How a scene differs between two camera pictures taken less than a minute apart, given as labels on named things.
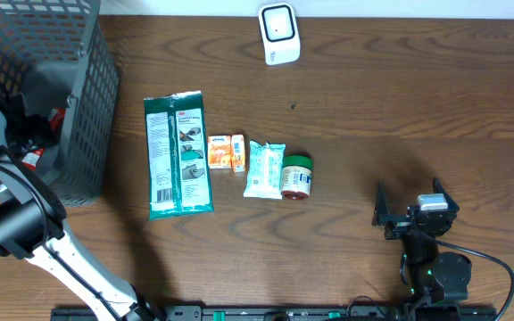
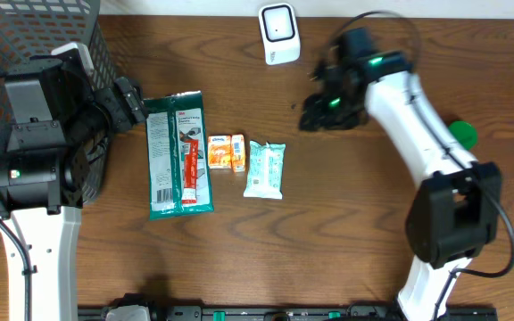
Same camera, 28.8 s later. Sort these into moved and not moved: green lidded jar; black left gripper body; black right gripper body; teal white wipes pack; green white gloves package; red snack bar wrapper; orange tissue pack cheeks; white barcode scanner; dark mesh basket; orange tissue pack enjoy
Moved: green lidded jar; black left gripper body; red snack bar wrapper; black right gripper body
Not moved: green white gloves package; white barcode scanner; orange tissue pack cheeks; orange tissue pack enjoy; teal white wipes pack; dark mesh basket
